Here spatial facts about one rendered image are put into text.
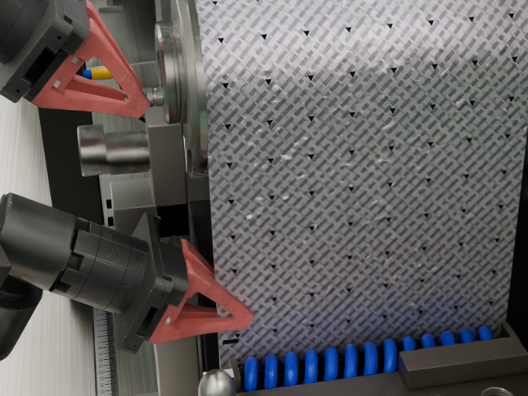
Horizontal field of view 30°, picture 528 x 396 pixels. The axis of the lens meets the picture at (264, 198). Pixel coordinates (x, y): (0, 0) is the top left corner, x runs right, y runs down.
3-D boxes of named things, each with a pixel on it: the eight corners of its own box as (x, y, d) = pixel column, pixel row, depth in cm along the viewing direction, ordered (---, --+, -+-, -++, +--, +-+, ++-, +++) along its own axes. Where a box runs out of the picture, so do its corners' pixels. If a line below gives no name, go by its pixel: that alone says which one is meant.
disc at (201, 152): (181, 115, 82) (170, -60, 74) (188, 115, 82) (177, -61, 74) (205, 210, 70) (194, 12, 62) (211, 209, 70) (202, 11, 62)
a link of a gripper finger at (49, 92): (119, 160, 69) (3, 88, 65) (111, 116, 75) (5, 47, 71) (178, 88, 67) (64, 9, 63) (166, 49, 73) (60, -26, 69)
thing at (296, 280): (220, 373, 78) (207, 164, 69) (501, 336, 81) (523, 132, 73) (221, 377, 78) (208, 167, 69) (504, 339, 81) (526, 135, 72)
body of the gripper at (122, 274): (140, 361, 70) (41, 329, 67) (131, 283, 78) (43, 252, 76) (181, 288, 67) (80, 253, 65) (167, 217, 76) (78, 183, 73)
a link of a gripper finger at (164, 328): (234, 373, 75) (121, 336, 71) (221, 319, 81) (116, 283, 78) (277, 303, 72) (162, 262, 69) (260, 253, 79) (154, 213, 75)
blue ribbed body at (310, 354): (236, 384, 78) (235, 349, 76) (495, 350, 81) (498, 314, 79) (243, 413, 75) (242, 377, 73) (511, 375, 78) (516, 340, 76)
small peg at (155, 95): (123, 97, 71) (122, 86, 70) (162, 93, 71) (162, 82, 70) (125, 113, 70) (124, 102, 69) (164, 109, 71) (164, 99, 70)
